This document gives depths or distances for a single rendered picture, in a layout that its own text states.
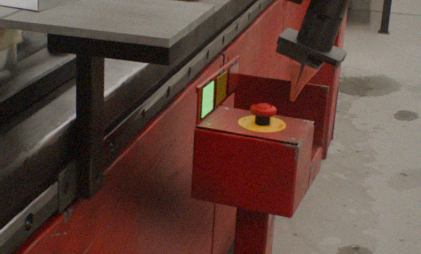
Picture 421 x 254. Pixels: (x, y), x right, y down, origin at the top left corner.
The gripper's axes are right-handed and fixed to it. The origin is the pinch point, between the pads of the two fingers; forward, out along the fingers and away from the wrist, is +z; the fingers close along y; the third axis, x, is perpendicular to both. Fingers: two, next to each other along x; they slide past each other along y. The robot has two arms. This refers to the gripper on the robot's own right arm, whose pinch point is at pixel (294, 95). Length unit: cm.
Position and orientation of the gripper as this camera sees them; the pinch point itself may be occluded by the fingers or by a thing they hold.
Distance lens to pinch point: 132.3
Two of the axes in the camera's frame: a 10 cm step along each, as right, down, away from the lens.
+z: -2.9, 8.7, 4.0
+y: -9.0, -4.0, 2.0
